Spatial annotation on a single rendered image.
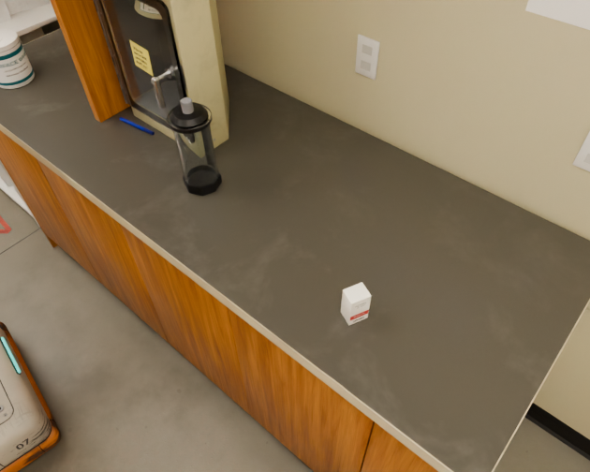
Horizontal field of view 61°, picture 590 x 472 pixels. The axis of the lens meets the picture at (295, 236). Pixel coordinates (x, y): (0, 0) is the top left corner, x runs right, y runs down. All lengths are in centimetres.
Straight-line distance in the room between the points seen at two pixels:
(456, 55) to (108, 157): 100
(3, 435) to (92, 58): 122
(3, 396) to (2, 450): 17
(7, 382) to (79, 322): 49
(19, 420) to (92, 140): 95
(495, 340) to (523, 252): 27
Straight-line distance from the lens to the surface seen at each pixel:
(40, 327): 249
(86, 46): 164
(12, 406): 201
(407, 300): 118
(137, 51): 148
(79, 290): 253
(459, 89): 139
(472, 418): 108
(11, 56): 198
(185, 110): 127
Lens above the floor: 191
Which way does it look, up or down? 49 degrees down
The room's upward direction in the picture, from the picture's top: 1 degrees counter-clockwise
